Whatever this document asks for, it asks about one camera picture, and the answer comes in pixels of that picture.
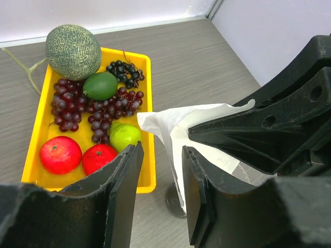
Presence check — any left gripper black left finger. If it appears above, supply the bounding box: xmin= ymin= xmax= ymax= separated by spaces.
xmin=1 ymin=143 xmax=144 ymax=247

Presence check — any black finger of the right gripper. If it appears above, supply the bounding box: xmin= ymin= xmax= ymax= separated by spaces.
xmin=234 ymin=35 xmax=330 ymax=109
xmin=189 ymin=67 xmax=330 ymax=176

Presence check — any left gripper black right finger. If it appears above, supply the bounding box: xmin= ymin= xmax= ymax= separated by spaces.
xmin=183 ymin=146 xmax=330 ymax=247

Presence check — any white paper coffee filter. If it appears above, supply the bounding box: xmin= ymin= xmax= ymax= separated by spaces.
xmin=136 ymin=99 xmax=259 ymax=214

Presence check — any red apple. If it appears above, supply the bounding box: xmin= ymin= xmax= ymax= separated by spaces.
xmin=39 ymin=136 xmax=82 ymax=175

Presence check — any light green apple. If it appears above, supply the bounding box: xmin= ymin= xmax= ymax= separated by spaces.
xmin=109 ymin=122 xmax=142 ymax=153

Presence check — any yellow plastic tray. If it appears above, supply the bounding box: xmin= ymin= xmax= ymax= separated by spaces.
xmin=21 ymin=48 xmax=156 ymax=194

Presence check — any red grape bunch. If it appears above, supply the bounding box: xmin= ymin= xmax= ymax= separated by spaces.
xmin=51 ymin=79 xmax=144 ymax=144

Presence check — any dark green lime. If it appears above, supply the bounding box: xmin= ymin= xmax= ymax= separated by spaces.
xmin=83 ymin=72 xmax=118 ymax=101

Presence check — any black grape bunch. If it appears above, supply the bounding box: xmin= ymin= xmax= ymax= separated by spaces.
xmin=106 ymin=51 xmax=145 ymax=89

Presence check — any green melon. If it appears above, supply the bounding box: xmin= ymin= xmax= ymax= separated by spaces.
xmin=2 ymin=24 xmax=103 ymax=94

